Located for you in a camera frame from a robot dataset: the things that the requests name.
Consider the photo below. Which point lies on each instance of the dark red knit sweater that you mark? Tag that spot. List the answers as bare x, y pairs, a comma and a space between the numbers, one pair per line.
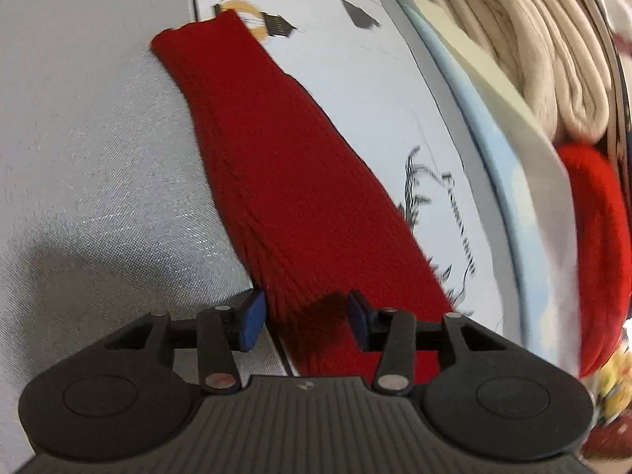
296, 197

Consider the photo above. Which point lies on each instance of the printed grey bed sheet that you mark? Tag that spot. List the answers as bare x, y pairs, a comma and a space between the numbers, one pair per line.
98, 158

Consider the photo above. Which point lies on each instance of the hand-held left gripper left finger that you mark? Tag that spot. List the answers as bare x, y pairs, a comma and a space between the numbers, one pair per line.
252, 321

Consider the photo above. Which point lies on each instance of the red folded blanket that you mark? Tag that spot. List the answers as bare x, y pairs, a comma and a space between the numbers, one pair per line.
600, 256

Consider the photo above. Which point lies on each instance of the yellow plush toy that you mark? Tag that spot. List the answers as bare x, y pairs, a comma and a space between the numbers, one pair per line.
614, 385

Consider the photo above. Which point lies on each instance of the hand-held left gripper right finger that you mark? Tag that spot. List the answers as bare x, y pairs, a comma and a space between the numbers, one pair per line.
359, 321

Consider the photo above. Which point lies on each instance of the cream smooth folded blanket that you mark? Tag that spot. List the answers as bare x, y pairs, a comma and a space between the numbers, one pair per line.
577, 59

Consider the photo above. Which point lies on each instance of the cream textured folded blanket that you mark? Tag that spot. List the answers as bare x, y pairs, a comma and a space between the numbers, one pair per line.
493, 24

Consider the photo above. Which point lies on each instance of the light blue sheet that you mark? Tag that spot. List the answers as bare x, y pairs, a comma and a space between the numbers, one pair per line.
493, 158

